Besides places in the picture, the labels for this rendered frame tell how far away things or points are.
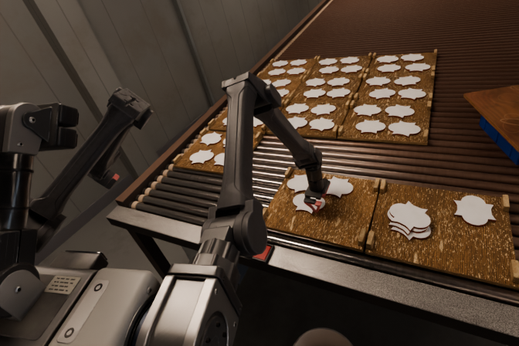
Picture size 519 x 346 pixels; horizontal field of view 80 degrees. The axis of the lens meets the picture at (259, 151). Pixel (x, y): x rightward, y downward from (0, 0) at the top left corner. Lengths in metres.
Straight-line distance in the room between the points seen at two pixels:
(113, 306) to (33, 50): 2.77
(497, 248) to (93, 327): 1.10
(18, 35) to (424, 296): 3.02
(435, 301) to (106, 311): 0.88
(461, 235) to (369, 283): 0.34
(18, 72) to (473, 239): 3.03
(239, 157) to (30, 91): 2.61
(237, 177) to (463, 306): 0.76
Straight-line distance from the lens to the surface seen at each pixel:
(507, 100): 1.74
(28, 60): 3.11
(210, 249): 0.53
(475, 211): 1.31
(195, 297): 0.47
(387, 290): 1.11
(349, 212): 1.26
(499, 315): 1.13
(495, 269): 1.18
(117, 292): 0.50
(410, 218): 1.22
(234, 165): 0.63
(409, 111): 1.81
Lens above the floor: 1.87
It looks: 35 degrees down
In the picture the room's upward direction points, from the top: 16 degrees counter-clockwise
